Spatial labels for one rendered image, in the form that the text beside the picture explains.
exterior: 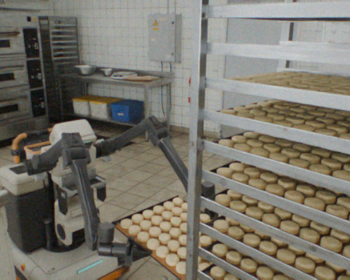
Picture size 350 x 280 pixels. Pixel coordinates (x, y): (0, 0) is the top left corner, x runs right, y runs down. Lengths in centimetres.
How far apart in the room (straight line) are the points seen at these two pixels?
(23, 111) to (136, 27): 225
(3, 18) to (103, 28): 185
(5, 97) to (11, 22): 103
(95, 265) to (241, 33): 410
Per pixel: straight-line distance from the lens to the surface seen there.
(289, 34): 137
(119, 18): 666
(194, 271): 125
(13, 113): 579
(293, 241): 99
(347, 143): 85
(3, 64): 570
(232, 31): 566
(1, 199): 192
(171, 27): 585
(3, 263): 205
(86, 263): 242
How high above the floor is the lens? 164
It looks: 20 degrees down
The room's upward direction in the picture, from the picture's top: 1 degrees clockwise
